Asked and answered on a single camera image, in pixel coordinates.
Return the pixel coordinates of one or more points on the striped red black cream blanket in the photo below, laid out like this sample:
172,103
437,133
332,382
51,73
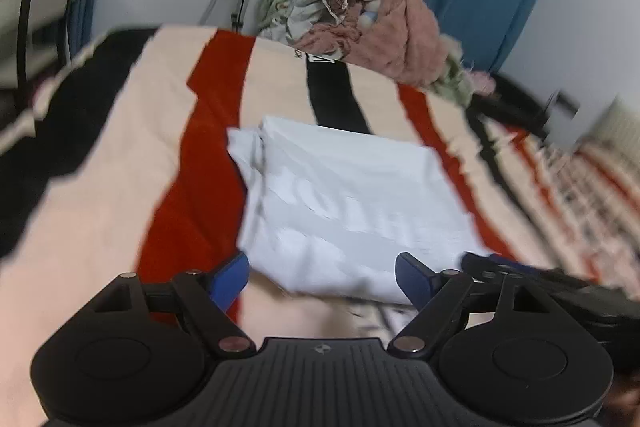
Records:
125,187

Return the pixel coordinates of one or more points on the pink fluffy blanket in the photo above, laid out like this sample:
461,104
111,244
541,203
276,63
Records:
400,37

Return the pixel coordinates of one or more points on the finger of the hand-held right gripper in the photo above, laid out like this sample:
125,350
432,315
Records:
505,267

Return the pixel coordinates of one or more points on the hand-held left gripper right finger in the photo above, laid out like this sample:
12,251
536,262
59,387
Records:
412,279

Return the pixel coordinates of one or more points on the small pink garment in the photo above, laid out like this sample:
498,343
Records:
481,82

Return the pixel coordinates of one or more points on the white T-shirt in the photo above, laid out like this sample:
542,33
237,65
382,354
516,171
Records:
350,207

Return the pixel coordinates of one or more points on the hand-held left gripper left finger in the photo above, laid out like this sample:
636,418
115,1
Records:
229,279

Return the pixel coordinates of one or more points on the black armchair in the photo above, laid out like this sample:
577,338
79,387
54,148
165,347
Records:
510,107

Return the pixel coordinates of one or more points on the pale green fleece garment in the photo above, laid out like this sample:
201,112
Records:
455,82

